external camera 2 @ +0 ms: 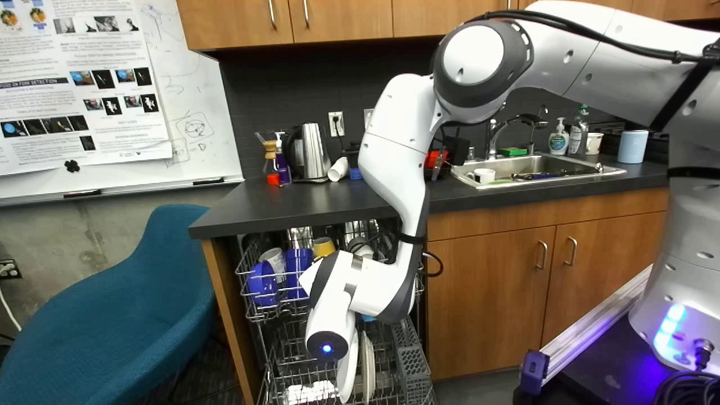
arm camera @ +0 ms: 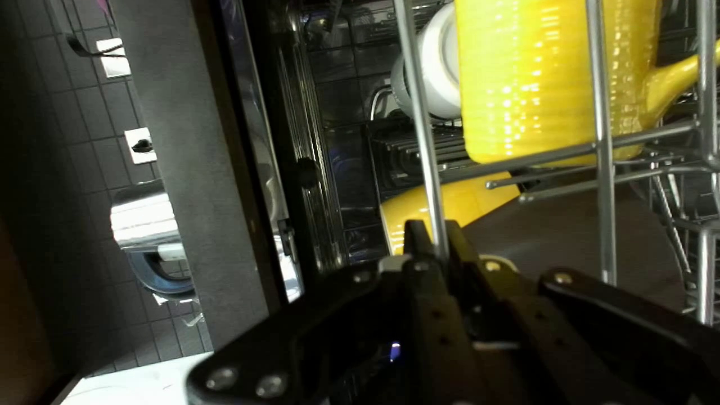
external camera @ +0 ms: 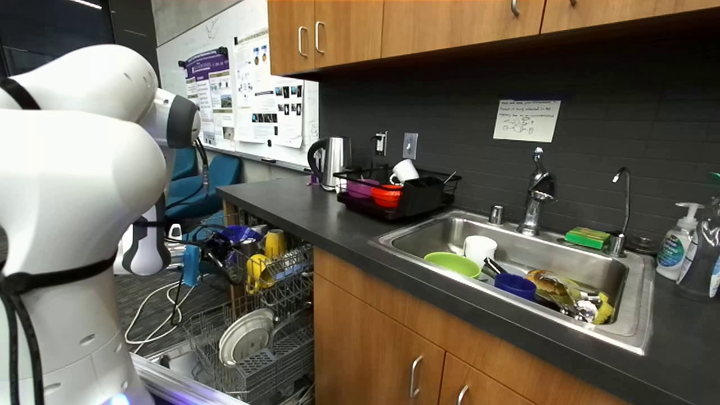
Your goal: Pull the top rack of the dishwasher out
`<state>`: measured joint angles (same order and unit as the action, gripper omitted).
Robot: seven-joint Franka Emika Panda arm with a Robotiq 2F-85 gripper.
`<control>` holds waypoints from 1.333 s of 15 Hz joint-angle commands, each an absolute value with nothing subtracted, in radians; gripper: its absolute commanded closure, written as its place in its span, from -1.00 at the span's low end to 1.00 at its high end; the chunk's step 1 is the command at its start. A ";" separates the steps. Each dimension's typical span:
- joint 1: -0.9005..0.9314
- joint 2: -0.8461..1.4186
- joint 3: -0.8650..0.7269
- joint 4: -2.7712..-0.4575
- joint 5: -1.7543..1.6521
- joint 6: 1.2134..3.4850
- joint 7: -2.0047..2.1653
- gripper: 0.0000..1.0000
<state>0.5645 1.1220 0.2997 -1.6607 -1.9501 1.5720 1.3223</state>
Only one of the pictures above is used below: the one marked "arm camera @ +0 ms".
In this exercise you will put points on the white cup in dishwasher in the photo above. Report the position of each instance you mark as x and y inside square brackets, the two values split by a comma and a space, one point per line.
[440, 59]

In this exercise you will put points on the wall light switch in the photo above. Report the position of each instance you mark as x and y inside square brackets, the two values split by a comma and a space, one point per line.
[112, 57]

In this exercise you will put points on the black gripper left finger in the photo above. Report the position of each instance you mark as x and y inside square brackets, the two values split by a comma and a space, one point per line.
[328, 338]

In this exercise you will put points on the wall power outlet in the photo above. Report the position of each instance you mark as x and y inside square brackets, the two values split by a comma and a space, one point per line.
[141, 144]

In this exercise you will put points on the dark dishwasher tub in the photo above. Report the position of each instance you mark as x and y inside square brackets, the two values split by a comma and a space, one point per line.
[339, 148]

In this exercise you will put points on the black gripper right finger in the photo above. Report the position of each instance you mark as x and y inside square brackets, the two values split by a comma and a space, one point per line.
[585, 345]

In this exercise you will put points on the yellow plastic cup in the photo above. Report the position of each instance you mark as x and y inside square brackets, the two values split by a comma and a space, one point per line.
[457, 205]

